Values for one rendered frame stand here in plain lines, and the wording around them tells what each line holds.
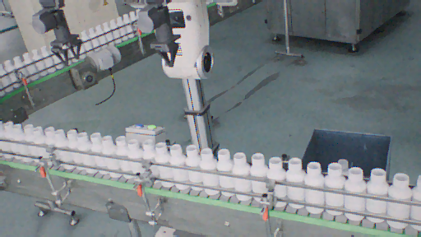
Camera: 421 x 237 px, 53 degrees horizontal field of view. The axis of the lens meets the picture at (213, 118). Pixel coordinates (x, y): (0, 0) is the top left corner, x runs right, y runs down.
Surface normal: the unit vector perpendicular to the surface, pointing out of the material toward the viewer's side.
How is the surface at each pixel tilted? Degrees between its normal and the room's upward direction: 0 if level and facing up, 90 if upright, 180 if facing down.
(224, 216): 90
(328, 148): 90
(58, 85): 90
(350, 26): 88
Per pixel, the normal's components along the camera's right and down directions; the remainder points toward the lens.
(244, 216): -0.40, 0.50
